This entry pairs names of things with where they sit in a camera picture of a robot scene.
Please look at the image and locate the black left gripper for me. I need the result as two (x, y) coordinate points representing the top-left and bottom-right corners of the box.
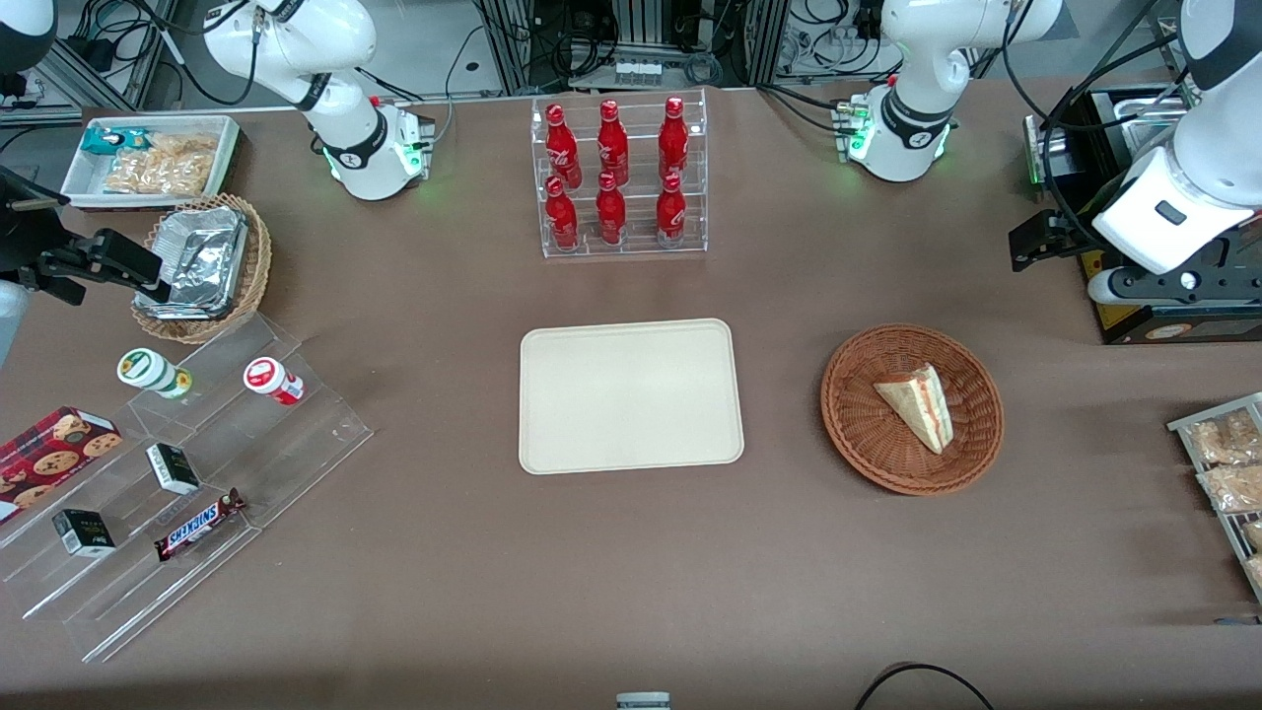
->
(1011, 211), (1093, 272)

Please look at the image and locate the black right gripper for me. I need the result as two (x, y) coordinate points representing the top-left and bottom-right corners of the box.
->
(20, 233), (162, 305)

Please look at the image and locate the triangular sandwich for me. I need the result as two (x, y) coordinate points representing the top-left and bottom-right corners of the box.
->
(874, 363), (954, 455)

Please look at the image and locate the aluminium foil tray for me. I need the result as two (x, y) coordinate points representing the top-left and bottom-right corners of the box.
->
(135, 205), (249, 321)

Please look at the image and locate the tan wicker basket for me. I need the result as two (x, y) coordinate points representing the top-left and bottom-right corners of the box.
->
(130, 192), (273, 345)

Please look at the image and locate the tray of packaged snacks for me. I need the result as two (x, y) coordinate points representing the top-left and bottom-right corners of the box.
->
(1167, 392), (1262, 604)

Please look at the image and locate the brown round wicker basket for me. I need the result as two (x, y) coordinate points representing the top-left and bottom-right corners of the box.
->
(820, 323), (1005, 496)

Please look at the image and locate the beige plastic tray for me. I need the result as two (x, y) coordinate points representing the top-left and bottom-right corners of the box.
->
(519, 318), (745, 476)

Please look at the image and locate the white rectangular bin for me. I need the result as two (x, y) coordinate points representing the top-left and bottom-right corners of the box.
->
(59, 114), (243, 211)

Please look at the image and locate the clear cracker bag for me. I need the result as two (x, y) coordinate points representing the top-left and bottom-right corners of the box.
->
(104, 148), (213, 197)
(146, 132), (220, 164)

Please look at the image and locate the green lid cup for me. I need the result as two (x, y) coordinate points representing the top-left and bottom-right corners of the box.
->
(116, 347), (194, 400)

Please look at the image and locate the teal snack packet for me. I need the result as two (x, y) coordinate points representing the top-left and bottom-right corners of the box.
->
(81, 126), (149, 157)

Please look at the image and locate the black hot food display case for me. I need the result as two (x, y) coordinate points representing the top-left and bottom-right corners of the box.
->
(1023, 84), (1262, 346)

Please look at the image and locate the steel food pan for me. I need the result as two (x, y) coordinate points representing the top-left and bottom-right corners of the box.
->
(1109, 96), (1184, 149)

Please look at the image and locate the red lid cup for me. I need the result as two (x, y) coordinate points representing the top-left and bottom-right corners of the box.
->
(243, 357), (306, 407)

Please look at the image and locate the small black box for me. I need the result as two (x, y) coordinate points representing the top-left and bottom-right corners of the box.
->
(51, 509), (116, 559)
(146, 443), (201, 496)

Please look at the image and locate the red cookie box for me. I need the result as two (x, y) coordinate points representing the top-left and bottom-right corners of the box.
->
(0, 405), (124, 524)

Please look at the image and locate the clear acrylic stepped shelf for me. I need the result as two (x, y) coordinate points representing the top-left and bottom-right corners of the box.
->
(0, 311), (374, 664)

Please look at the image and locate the Snickers chocolate bar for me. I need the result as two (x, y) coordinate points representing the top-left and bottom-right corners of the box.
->
(154, 488), (246, 563)

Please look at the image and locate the clear acrylic bottle rack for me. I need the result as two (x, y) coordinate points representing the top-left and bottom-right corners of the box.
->
(530, 87), (709, 259)

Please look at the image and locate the red cola bottle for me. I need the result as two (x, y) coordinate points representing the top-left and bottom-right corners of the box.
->
(659, 96), (689, 183)
(596, 172), (627, 248)
(656, 172), (687, 248)
(597, 100), (630, 188)
(544, 176), (580, 252)
(545, 104), (583, 190)

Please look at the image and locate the black cable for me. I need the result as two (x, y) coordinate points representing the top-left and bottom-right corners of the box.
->
(854, 663), (995, 710)

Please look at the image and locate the aluminium frame rack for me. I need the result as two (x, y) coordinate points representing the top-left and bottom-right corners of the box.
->
(473, 0), (790, 92)

